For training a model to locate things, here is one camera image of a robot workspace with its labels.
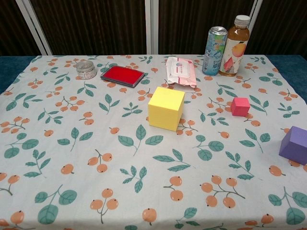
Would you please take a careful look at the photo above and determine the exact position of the yellow block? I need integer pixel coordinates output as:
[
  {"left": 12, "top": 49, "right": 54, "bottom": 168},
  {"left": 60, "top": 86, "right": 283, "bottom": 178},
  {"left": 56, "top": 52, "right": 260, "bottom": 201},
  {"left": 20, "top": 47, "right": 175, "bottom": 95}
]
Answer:
[{"left": 147, "top": 86, "right": 186, "bottom": 132}]

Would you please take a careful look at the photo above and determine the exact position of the pink small block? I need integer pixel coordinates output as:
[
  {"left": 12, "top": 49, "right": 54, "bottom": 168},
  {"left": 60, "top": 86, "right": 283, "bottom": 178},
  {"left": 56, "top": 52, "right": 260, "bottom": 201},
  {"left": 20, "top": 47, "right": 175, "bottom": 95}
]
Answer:
[{"left": 230, "top": 97, "right": 251, "bottom": 117}]

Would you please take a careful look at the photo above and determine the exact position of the purple block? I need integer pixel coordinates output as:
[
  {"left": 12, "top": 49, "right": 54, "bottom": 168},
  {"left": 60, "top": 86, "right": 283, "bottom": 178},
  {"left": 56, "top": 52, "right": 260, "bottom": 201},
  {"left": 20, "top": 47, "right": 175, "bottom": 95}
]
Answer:
[{"left": 278, "top": 126, "right": 307, "bottom": 166}]

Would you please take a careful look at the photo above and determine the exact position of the red ink pad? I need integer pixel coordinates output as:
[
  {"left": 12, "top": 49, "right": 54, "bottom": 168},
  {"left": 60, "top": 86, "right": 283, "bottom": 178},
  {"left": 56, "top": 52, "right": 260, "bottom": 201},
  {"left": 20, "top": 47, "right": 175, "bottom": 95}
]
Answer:
[{"left": 100, "top": 66, "right": 146, "bottom": 87}]

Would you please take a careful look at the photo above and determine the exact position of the pink wet wipes pack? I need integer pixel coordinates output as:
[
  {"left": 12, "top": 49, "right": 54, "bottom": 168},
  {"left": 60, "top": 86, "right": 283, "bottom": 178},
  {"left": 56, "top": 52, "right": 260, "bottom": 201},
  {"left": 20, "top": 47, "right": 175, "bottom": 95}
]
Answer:
[{"left": 165, "top": 56, "right": 198, "bottom": 87}]

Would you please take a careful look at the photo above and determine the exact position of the floral fruit print tablecloth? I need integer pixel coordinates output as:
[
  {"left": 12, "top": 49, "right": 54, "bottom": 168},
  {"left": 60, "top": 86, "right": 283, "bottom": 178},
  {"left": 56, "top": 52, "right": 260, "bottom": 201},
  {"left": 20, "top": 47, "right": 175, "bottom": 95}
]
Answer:
[{"left": 0, "top": 54, "right": 307, "bottom": 230}]

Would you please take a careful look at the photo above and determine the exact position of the small clear glass bowl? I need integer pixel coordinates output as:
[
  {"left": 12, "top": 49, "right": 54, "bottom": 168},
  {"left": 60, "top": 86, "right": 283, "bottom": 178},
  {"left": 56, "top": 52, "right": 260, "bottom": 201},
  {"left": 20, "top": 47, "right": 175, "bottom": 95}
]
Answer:
[{"left": 76, "top": 60, "right": 96, "bottom": 80}]

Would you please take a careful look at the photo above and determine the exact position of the blue drink can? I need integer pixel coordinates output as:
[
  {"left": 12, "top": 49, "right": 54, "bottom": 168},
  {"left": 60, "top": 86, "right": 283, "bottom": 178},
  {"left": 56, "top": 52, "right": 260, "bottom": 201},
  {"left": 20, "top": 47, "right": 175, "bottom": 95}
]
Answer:
[{"left": 202, "top": 25, "right": 228, "bottom": 76}]

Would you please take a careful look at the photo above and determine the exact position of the dark ribbed partition panel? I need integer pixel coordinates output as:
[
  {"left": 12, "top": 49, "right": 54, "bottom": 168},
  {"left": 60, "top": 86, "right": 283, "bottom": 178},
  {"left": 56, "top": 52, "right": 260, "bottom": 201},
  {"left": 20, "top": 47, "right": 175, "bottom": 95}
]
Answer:
[
  {"left": 0, "top": 0, "right": 46, "bottom": 57},
  {"left": 249, "top": 0, "right": 307, "bottom": 57},
  {"left": 151, "top": 0, "right": 260, "bottom": 56},
  {"left": 23, "top": 0, "right": 152, "bottom": 56}
]

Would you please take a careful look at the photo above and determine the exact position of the orange tea bottle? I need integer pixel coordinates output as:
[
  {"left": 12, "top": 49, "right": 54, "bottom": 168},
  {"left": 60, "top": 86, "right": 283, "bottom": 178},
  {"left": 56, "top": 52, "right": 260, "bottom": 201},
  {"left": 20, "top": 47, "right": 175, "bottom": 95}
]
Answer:
[{"left": 218, "top": 14, "right": 250, "bottom": 78}]

